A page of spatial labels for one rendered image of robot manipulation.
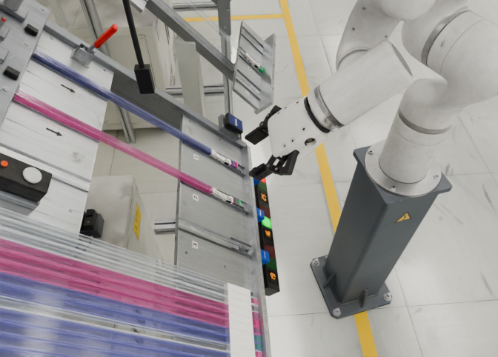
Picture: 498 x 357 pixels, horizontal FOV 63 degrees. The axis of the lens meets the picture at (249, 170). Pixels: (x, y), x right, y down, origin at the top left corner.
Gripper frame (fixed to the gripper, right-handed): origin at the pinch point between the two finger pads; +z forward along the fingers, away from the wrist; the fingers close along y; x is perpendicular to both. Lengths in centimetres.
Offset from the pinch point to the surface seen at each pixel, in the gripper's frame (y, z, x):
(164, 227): 21, 61, -24
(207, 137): 16.0, 14.6, -1.5
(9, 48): 3.6, 10.3, 43.2
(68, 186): -11.8, 15.6, 28.0
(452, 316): -8, 8, -117
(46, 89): 5.6, 16.0, 35.2
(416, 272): 10, 13, -112
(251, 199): 1.4, 12.2, -12.5
